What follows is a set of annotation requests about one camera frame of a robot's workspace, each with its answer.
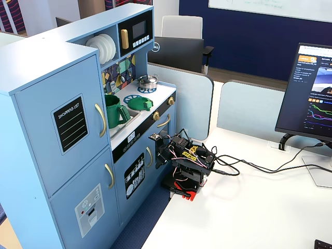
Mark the silver toy sink basin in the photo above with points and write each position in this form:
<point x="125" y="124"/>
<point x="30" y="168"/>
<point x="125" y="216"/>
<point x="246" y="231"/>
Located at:
<point x="118" y="132"/>

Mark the small wrist camera board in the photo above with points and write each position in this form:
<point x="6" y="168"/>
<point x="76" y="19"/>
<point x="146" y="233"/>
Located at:
<point x="155" y="137"/>

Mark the light blue toy kitchen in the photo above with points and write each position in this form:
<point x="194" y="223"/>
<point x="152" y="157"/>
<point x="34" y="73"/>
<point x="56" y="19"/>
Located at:
<point x="52" y="129"/>

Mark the pale blue rounded desk divider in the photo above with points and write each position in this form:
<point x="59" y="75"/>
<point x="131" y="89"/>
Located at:
<point x="189" y="103"/>

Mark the steel toy pot with lid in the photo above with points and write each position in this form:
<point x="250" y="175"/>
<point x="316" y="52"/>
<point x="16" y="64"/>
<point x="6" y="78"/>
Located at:
<point x="147" y="81"/>

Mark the black keyboard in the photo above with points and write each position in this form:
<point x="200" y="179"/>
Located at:
<point x="324" y="245"/>

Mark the silver monitor stand base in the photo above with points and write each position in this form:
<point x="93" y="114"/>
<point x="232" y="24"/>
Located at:
<point x="317" y="173"/>

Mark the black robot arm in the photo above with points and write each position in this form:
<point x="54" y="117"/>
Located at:
<point x="190" y="167"/>

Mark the green toy pitcher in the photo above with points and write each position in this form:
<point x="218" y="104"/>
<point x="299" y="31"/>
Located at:
<point x="112" y="114"/>

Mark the white toy plate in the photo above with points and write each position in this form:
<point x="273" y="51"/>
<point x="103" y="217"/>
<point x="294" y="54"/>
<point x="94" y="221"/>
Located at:
<point x="88" y="44"/>
<point x="96" y="44"/>
<point x="109" y="48"/>

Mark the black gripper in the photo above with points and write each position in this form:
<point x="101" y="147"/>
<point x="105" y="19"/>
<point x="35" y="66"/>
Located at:
<point x="161" y="155"/>

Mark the black Dell monitor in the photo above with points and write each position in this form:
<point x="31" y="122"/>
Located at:
<point x="176" y="53"/>

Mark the silver toy spoon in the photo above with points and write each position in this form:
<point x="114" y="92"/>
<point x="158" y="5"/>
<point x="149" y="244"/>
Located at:
<point x="122" y="79"/>

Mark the computer monitor showing graphs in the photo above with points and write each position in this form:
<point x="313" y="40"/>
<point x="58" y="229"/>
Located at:
<point x="303" y="90"/>

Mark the gold oven knob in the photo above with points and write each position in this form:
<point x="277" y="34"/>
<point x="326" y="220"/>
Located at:
<point x="156" y="116"/>
<point x="171" y="101"/>

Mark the black curved monitor mount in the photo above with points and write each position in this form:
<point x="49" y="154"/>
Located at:
<point x="284" y="141"/>

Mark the red table clamp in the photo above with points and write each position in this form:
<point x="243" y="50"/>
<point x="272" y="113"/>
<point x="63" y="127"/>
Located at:
<point x="190" y="194"/>

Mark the black background monitor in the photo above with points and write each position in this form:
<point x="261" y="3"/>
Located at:
<point x="62" y="22"/>

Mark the whiteboard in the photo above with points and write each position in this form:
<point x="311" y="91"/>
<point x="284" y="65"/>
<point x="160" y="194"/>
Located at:
<point x="272" y="6"/>

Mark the white office chair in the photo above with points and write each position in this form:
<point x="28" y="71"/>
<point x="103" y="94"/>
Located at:
<point x="181" y="27"/>

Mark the black toy microwave door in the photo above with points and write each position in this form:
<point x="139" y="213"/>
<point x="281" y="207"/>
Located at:
<point x="138" y="31"/>

